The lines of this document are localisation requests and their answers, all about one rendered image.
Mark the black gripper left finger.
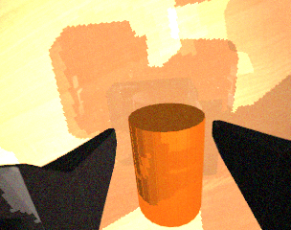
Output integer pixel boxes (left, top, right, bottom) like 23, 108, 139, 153
0, 128, 117, 230

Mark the orange cylinder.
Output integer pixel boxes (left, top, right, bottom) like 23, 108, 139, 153
128, 103, 206, 227

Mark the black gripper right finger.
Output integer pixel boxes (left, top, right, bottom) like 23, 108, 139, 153
213, 120, 291, 230

